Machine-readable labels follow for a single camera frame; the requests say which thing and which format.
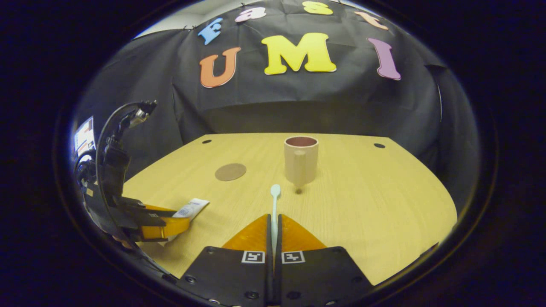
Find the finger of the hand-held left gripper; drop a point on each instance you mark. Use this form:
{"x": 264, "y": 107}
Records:
{"x": 149, "y": 221}
{"x": 132, "y": 204}

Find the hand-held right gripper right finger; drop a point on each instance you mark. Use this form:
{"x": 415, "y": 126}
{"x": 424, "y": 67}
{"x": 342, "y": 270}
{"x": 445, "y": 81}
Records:
{"x": 315, "y": 273}

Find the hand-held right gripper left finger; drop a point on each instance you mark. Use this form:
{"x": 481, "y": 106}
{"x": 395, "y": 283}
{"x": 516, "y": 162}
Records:
{"x": 230, "y": 273}

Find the white toothpaste tube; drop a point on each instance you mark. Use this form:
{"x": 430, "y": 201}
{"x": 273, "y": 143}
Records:
{"x": 194, "y": 207}

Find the white toothbrush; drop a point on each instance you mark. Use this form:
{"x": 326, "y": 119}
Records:
{"x": 275, "y": 204}

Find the round brown coaster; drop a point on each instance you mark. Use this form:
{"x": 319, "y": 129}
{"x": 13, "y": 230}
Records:
{"x": 230, "y": 172}

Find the beige cup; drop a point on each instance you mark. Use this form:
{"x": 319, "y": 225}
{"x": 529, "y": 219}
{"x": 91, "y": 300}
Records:
{"x": 300, "y": 164}

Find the computer monitor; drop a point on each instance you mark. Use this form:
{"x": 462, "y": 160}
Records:
{"x": 84, "y": 137}

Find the black backdrop cloth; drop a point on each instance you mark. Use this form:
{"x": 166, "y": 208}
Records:
{"x": 298, "y": 98}

